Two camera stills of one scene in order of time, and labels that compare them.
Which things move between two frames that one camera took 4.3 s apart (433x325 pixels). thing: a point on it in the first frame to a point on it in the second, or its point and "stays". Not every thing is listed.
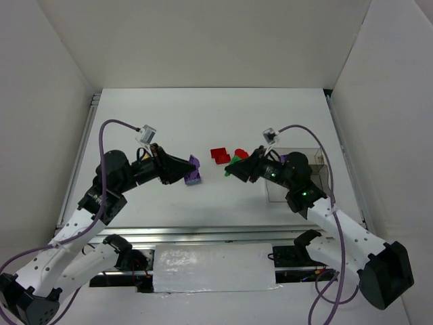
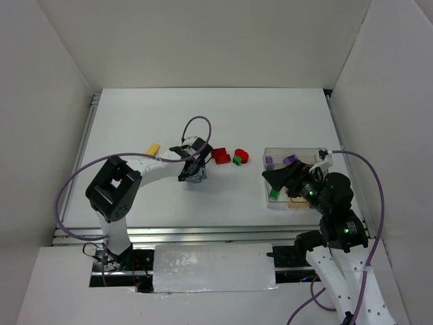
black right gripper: (254, 166) to (294, 176)
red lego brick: (220, 155) stays
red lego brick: (223, 159) stays
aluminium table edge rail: (204, 235) stays
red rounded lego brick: (241, 154) stays
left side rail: (96, 99) stays
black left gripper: (162, 165) to (193, 168)
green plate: (234, 160) to (274, 194)
